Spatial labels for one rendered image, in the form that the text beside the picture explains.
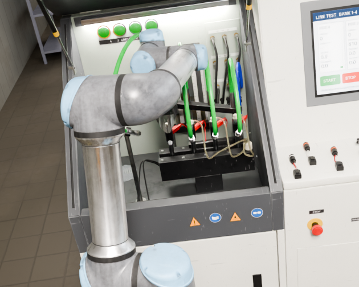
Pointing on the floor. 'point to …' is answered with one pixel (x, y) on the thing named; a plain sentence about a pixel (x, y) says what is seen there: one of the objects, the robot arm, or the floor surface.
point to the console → (354, 237)
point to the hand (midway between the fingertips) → (167, 128)
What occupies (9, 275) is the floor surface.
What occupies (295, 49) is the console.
